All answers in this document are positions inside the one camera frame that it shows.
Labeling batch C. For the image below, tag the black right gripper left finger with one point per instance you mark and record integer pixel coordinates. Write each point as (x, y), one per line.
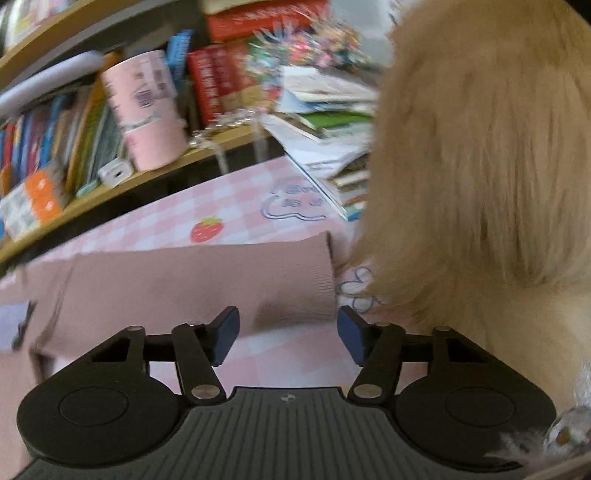
(194, 350)

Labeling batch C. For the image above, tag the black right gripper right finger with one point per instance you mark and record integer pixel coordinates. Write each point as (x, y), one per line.
(381, 350)

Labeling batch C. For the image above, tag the purple and mauve sweater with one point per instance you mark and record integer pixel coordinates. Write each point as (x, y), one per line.
(82, 301)

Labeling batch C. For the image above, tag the fluffy tan fur sleeve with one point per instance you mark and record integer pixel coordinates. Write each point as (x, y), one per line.
(478, 212)

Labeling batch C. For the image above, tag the upper orange white box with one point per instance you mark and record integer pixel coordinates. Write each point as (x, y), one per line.
(35, 201)

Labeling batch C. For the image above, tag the white charger adapter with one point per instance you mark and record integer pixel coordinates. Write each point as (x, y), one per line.
(115, 172)

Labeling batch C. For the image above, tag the pink checkered table mat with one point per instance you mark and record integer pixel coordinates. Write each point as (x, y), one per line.
(268, 202)

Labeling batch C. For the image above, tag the row of leaning books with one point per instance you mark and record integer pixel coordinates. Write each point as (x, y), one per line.
(73, 125)

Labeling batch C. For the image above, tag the stack of papers and magazines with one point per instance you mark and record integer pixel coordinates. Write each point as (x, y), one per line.
(324, 120)

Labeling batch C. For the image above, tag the pink cylindrical tumbler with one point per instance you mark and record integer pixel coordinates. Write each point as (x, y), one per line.
(142, 97)

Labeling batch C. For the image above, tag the white flat lamp head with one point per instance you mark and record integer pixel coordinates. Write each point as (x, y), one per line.
(56, 76)

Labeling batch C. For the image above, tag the red books on shelf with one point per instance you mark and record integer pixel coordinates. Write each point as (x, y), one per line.
(220, 80)

